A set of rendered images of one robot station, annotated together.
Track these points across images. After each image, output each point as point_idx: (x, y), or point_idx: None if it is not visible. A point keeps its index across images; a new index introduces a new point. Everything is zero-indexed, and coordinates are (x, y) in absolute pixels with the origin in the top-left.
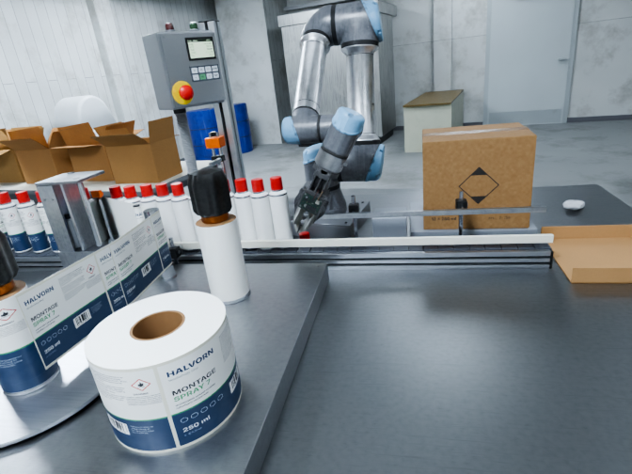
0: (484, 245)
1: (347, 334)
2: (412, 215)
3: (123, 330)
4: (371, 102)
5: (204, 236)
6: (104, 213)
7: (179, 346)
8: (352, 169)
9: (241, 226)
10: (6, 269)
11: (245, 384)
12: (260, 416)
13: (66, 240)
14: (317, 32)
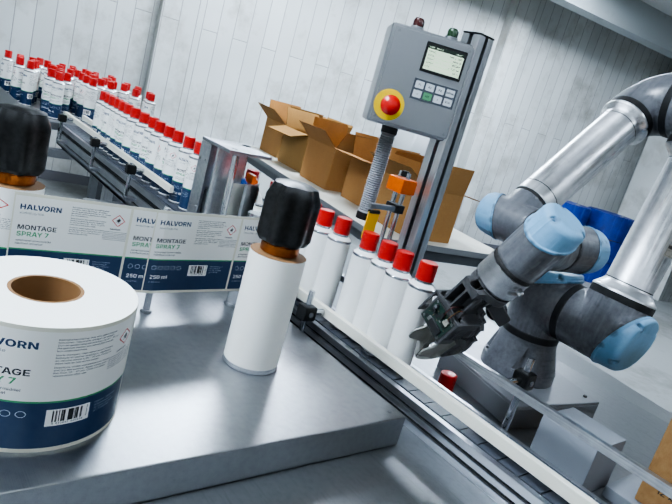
0: None
1: None
2: (594, 447)
3: (21, 272)
4: (667, 243)
5: (247, 261)
6: (243, 202)
7: (9, 312)
8: (575, 327)
9: (358, 302)
10: (22, 160)
11: (92, 442)
12: (40, 479)
13: (194, 209)
14: (632, 102)
